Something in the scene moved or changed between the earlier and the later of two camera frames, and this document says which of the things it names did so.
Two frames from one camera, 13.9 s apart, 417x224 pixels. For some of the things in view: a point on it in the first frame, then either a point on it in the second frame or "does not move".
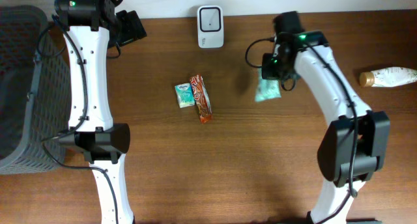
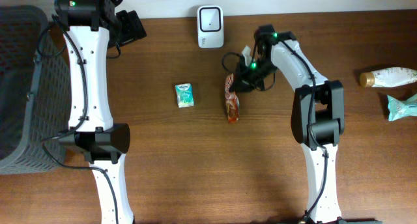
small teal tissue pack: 184,94 does not move
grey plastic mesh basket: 34,92 does not move
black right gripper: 267,72 to 242,83
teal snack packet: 266,89 to 399,109
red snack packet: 201,98 to 232,102
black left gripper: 133,25 does not move
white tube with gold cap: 388,77 does not move
